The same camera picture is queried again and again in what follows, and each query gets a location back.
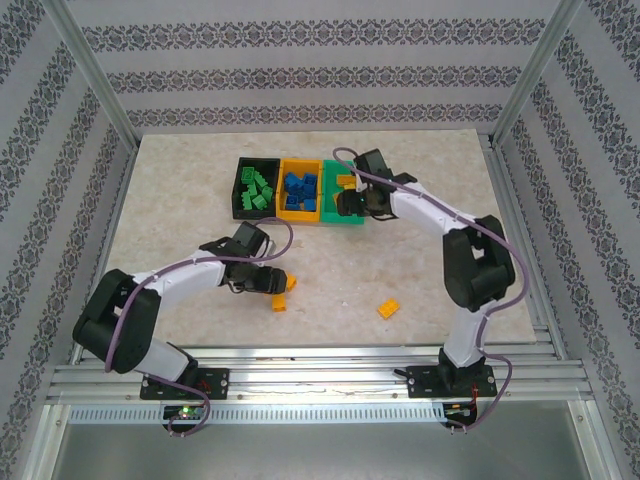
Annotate green plastic bin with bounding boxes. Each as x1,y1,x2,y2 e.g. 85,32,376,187
319,158,369,227

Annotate yellow plastic bin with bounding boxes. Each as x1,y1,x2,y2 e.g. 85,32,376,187
276,158,325,224

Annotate black plastic bin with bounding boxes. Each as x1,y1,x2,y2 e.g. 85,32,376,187
231,156,282,221

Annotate small circuit board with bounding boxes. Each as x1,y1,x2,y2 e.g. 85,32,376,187
164,405,206,421
444,402,479,421

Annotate grey metal panel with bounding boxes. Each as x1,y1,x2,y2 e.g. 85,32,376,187
29,404,616,480

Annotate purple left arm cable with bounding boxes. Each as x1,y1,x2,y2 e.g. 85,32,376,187
103,217,295,439

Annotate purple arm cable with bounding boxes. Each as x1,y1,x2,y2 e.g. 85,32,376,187
103,217,295,439
332,146,530,439

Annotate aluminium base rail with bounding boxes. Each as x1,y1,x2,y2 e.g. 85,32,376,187
47,344,596,401

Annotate slotted grey cable duct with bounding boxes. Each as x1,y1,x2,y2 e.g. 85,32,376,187
67,403,446,424

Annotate aluminium side rail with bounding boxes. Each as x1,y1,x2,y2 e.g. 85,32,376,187
479,132,596,361
47,139,141,371

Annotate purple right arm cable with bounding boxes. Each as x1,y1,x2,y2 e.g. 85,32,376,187
332,146,530,439

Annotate aluminium frame post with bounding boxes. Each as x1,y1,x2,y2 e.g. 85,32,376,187
47,0,140,150
490,0,585,147

